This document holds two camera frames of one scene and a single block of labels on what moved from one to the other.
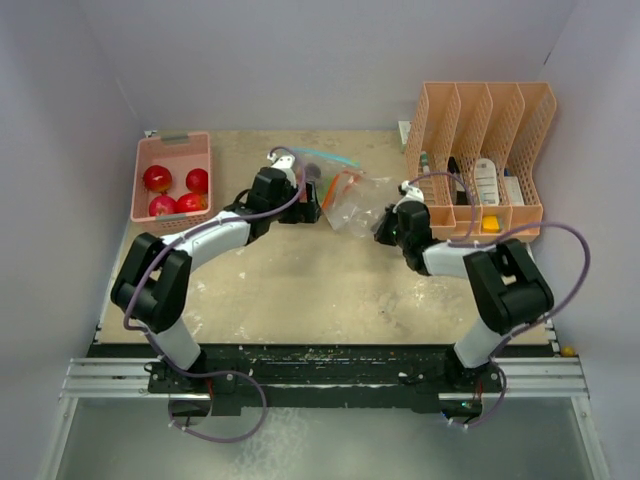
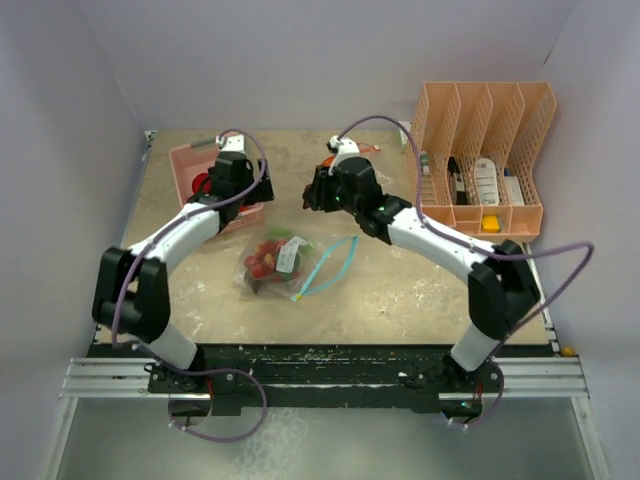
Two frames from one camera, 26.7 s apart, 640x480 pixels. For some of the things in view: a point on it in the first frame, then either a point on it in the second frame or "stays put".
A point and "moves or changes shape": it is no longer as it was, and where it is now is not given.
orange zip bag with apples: [354, 200] moves or changes shape
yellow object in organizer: [490, 224] stays put
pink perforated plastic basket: [172, 182] moves or changes shape
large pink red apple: [157, 178] to [197, 180]
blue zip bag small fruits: [323, 168] to [290, 263]
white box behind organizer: [403, 132] stays put
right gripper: [380, 233] to [317, 195]
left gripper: [304, 212] to [263, 196]
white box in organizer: [514, 190] stays put
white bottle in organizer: [486, 182] stays put
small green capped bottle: [425, 166] stays put
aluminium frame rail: [544, 379] stays put
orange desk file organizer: [473, 154] stays put
